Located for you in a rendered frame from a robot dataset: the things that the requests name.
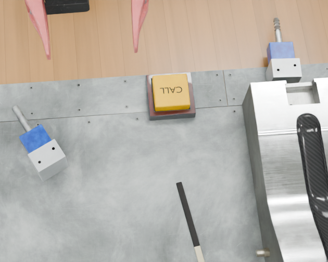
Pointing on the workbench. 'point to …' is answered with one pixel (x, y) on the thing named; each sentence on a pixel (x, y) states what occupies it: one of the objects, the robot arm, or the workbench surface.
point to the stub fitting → (263, 252)
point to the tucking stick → (190, 222)
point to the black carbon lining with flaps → (318, 184)
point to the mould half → (288, 166)
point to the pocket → (302, 93)
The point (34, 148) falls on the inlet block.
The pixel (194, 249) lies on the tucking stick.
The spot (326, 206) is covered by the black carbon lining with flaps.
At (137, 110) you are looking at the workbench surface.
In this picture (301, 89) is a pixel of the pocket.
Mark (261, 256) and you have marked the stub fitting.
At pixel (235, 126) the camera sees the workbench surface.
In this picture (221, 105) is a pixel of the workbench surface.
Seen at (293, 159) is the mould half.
